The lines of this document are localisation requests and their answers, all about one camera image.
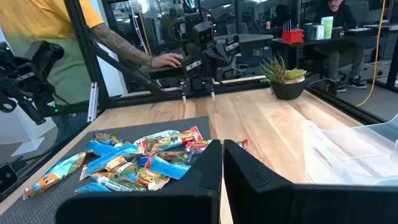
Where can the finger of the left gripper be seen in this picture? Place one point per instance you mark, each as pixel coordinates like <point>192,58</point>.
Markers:
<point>184,95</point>
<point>213,93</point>

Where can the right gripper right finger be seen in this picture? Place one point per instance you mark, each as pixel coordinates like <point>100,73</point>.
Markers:
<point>280,202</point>

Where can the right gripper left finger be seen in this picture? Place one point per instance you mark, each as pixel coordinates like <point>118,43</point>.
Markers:
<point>186,202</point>

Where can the blue Quaker granola bar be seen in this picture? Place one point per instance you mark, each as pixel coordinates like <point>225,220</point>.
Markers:
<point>168,169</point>
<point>99,148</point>
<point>91,187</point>
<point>56,174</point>
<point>102,161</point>

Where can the red Chewy granola bar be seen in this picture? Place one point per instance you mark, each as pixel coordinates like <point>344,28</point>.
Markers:
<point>199,145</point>
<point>168,140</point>

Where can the green red granola bar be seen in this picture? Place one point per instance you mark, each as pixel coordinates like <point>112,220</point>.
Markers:
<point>171,156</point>

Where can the brown green Chewy bar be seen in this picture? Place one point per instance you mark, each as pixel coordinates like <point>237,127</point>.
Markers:
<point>133,180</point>

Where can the grey side table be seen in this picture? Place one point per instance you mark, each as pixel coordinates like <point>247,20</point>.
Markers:
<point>248,38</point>

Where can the potted succulent plant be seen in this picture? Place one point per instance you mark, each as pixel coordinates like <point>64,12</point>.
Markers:
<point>287,90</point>

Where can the red can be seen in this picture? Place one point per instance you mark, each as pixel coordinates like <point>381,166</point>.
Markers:
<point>268,25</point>

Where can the clear plastic bin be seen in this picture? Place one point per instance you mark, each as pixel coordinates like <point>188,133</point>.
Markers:
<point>357,155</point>

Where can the red pen box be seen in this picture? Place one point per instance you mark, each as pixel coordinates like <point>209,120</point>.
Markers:
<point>292,36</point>

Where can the person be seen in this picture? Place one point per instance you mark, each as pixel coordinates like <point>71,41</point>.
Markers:
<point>281,17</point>
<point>339,18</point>
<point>37,18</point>

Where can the dark mug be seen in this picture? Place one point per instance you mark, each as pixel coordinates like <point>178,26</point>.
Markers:
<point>308,32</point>

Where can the black office desk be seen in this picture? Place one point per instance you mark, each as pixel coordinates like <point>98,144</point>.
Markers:
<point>314,42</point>

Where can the white mug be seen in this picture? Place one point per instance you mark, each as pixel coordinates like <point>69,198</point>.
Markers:
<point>317,32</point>

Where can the grey woven placemat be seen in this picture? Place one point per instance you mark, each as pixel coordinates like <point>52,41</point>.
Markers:
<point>46,208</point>

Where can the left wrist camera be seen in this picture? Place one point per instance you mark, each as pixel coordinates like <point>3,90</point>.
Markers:
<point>203,34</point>

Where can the white metal bracket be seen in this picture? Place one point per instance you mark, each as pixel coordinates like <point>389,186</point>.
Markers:
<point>93,102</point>

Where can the black table-level camera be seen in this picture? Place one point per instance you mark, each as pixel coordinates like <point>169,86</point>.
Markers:
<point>7,182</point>

